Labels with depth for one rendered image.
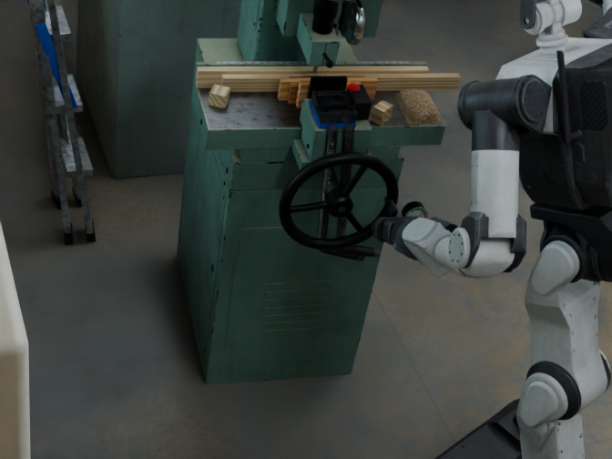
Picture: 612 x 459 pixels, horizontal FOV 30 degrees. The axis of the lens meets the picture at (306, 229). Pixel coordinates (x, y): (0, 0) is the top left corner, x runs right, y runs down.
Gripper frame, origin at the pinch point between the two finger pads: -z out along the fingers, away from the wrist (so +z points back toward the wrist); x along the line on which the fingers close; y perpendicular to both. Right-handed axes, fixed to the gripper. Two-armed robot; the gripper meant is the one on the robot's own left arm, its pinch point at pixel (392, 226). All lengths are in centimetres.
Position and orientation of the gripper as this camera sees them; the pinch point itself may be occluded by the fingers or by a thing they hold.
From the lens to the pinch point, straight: 267.4
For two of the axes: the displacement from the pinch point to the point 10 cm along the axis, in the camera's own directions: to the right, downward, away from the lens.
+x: 9.6, 0.0, 2.7
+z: 2.6, 1.8, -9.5
